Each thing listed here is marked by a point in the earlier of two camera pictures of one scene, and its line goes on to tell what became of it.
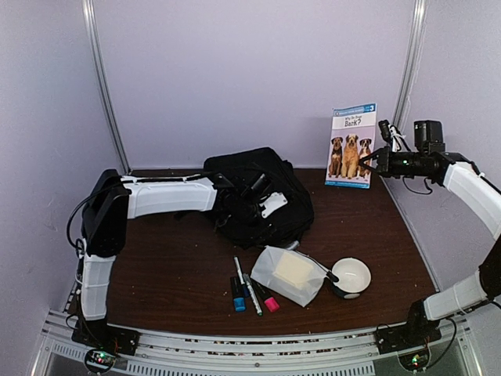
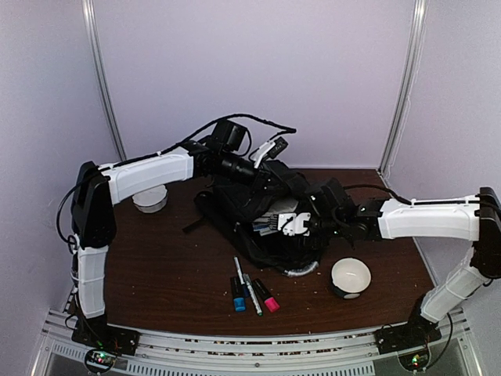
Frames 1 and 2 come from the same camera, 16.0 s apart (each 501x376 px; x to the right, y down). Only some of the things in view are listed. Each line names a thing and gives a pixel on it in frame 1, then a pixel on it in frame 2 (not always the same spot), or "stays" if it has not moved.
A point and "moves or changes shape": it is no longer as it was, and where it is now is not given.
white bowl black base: (354, 275) stays
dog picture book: (351, 139) -> (267, 224)
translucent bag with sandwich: (291, 272) -> (279, 207)
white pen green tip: (254, 298) stays
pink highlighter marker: (271, 302) stays
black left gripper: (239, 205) -> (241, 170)
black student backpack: (285, 226) moves or changes shape
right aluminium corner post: (415, 41) stays
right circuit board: (416, 361) stays
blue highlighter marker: (237, 294) stays
